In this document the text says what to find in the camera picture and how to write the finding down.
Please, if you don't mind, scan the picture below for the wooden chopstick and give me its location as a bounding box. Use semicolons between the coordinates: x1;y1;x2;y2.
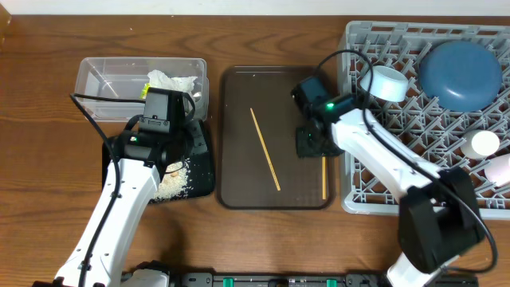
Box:
321;156;328;200
249;108;281;191

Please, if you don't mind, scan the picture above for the rice pile with nuts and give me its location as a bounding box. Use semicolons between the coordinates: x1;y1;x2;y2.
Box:
152;159;191;202

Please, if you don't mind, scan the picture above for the yellow snack wrapper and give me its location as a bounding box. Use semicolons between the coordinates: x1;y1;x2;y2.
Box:
140;83;151;100

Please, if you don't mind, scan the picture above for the white tissue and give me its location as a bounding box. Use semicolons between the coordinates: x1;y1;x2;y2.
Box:
147;69;202;102

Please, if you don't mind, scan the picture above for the light blue bowl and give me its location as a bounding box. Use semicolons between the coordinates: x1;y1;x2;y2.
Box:
359;65;408;102

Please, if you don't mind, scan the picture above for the dark blue bowl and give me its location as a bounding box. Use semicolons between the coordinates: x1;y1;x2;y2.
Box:
418;41;503;112

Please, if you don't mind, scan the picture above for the cream white cup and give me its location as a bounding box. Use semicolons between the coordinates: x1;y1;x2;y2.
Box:
461;130;500;159

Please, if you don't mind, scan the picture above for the pink cup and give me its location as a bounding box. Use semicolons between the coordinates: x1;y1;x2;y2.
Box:
484;154;510;187

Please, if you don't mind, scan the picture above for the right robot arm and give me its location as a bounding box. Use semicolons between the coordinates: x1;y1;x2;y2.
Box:
292;91;492;286

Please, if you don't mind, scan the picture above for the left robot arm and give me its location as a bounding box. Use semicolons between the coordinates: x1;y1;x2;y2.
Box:
50;120;215;286

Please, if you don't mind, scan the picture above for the black waste tray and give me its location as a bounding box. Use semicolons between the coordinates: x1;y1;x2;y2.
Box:
102;123;215;204

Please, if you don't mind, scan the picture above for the grey dishwasher rack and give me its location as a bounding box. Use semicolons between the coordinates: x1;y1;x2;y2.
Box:
339;21;509;220

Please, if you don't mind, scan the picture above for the brown serving tray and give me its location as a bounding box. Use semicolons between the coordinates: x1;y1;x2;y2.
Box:
217;66;335;210

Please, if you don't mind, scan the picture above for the clear plastic bin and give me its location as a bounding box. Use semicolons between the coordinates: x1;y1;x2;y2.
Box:
75;57;209;122

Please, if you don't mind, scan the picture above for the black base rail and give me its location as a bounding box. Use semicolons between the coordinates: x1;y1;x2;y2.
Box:
119;261;479;287

